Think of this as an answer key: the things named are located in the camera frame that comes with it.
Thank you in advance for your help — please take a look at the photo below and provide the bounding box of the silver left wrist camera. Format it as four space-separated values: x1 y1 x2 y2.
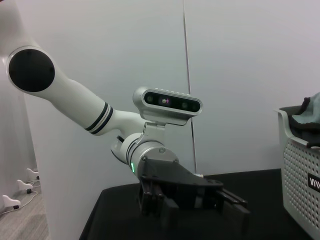
132 86 203 146

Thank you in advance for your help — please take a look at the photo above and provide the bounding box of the thin white floor cable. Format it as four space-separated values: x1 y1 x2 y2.
0 179 40 216

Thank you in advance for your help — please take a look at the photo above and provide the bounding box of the black tablecloth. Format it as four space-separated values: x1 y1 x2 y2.
79 168 320 240

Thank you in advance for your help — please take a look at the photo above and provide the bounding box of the grey perforated storage box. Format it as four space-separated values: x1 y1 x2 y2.
273 106 320 240

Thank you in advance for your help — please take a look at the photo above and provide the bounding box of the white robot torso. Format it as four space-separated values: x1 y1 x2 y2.
0 0 40 60

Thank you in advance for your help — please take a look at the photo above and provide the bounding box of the black cloth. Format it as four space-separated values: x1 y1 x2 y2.
284 106 320 150

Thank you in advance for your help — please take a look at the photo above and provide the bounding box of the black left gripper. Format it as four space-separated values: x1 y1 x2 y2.
136 156 252 227

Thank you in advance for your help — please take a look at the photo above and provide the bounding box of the white partition foot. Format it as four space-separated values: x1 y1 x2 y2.
1 194 22 210
16 179 35 193
26 167 40 180

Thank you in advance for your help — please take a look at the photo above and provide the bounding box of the yellow and grey towel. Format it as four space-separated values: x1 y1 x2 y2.
289 91 320 126

